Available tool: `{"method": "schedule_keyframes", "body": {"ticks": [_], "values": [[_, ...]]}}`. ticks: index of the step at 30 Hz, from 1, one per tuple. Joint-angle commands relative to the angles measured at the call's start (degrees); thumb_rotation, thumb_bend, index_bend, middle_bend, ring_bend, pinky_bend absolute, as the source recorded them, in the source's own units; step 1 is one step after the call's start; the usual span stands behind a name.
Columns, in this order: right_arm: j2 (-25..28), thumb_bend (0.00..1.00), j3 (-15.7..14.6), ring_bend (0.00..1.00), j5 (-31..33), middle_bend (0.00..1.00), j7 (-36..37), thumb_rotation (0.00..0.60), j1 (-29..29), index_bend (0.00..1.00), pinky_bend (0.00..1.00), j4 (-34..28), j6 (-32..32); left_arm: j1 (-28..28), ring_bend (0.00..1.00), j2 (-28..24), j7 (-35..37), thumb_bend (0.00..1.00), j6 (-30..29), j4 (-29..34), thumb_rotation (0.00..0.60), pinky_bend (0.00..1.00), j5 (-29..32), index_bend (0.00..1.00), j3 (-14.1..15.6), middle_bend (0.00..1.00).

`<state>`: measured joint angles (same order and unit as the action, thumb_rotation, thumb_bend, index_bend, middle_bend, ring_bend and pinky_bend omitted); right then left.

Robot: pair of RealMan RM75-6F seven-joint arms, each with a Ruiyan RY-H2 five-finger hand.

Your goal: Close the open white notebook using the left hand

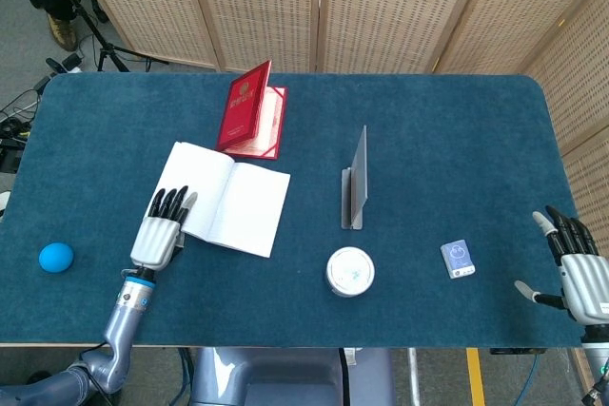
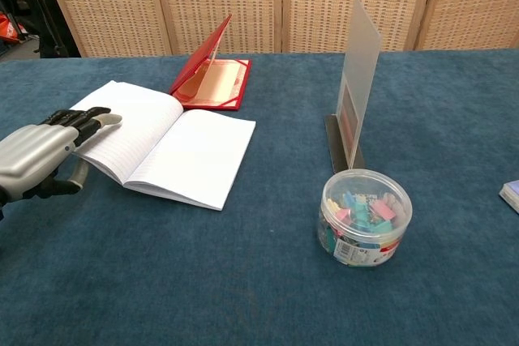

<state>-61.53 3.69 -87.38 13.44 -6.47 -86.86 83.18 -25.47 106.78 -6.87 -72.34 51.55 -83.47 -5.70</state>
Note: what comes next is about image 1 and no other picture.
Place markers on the blue ball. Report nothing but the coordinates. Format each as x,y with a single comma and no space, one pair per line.
56,257

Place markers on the white lined notebook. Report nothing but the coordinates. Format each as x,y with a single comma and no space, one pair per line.
247,206

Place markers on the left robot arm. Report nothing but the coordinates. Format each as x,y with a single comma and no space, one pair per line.
126,311

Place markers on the grey robot torso base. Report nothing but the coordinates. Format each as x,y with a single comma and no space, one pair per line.
285,377

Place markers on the tan shoe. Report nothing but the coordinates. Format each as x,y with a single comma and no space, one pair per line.
63,32

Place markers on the black tripod stand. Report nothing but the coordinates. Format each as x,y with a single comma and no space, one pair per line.
108,49

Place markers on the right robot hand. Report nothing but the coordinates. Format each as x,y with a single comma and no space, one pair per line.
583,282

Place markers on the red certificate folder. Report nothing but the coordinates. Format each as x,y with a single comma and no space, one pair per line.
240,111

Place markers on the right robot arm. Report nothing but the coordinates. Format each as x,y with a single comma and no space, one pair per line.
597,353

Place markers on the blue carpet table mat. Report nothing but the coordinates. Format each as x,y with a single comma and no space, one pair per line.
428,163

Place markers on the purple card box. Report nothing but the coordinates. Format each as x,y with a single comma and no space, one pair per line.
457,257

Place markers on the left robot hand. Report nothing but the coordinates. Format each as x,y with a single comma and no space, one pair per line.
152,242

